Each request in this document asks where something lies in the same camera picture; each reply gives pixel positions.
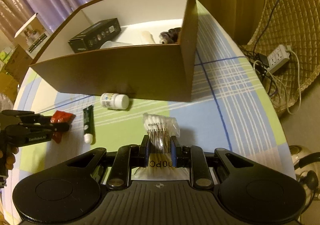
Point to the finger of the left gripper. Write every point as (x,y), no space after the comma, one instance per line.
(11,117)

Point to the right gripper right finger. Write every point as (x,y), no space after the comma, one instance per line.
(177,156)

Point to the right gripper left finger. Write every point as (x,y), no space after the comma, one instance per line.
(144,152)

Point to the cotton swab bag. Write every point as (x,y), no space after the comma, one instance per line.
(160,130)

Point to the red snack packet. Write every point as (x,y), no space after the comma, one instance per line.
(61,121)

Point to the dark green cream tube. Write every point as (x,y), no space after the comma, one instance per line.
(88,124)

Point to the white pill bottle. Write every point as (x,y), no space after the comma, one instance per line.
(114,101)

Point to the black product box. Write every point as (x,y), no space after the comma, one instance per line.
(95,36)

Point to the clear plastic case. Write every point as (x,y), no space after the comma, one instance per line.
(113,44)

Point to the brown velvet scrunchie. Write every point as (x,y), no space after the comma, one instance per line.
(171,36)

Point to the person's left hand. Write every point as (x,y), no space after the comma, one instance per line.
(12,151)

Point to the brown cardboard carton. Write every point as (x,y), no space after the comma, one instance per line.
(13,71)

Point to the plaid tablecloth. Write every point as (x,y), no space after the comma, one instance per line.
(229,108)

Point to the white photo product box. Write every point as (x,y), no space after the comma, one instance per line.
(32,35)

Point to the large brown cardboard box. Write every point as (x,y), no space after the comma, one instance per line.
(145,71)

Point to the white power strip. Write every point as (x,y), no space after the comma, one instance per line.
(278,58)

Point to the quilted beige chair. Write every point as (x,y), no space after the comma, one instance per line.
(293,23)

